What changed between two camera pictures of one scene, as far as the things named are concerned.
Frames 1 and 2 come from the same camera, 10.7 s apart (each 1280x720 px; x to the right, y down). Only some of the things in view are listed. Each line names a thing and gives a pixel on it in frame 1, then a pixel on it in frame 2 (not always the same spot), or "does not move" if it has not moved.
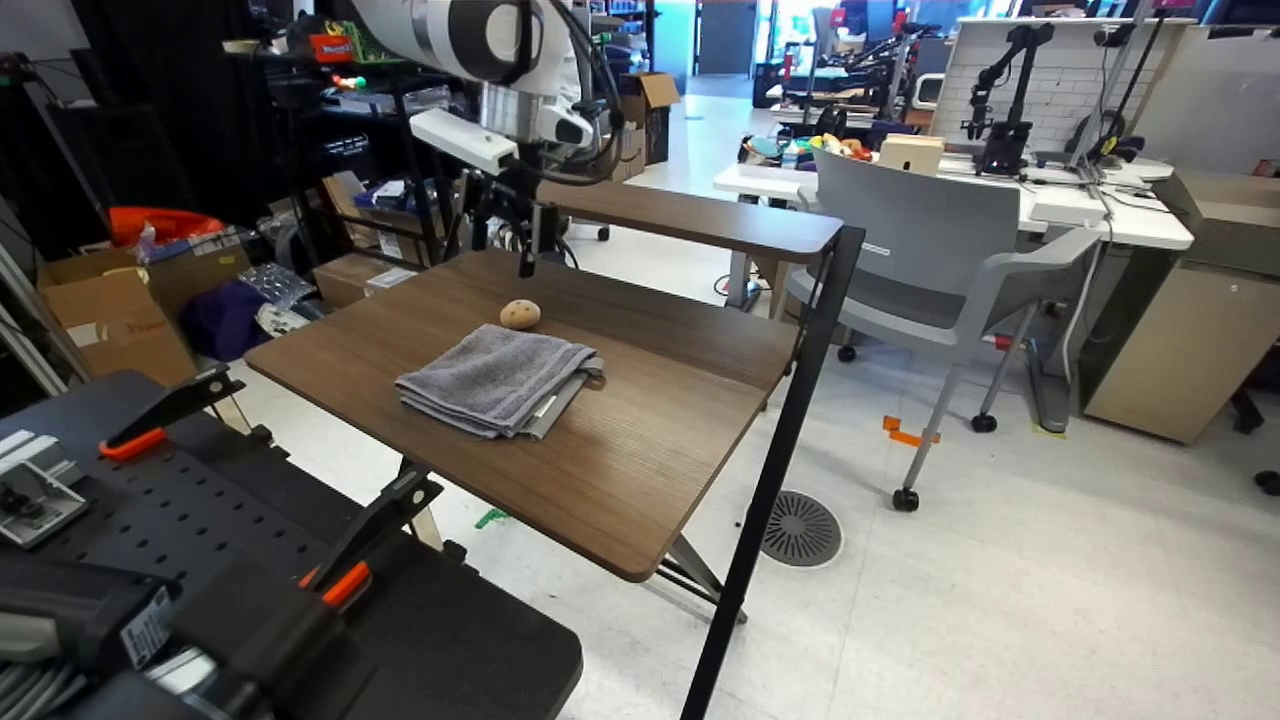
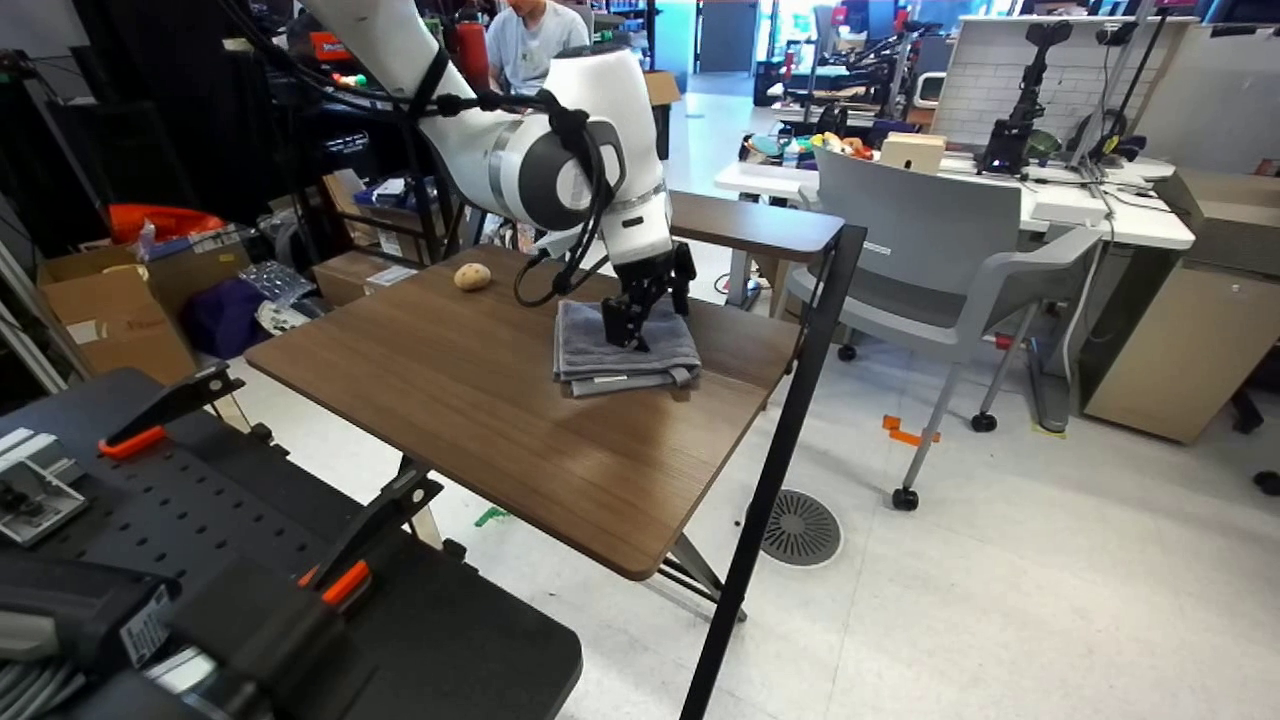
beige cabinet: (1173, 335) does not move
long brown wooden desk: (695, 215) does not move
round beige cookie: (522, 312) → (472, 275)
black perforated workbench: (164, 563) does not move
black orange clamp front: (339, 581) does not move
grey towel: (502, 382) → (590, 363)
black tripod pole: (778, 487) does not move
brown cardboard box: (122, 311) does not move
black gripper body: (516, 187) → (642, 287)
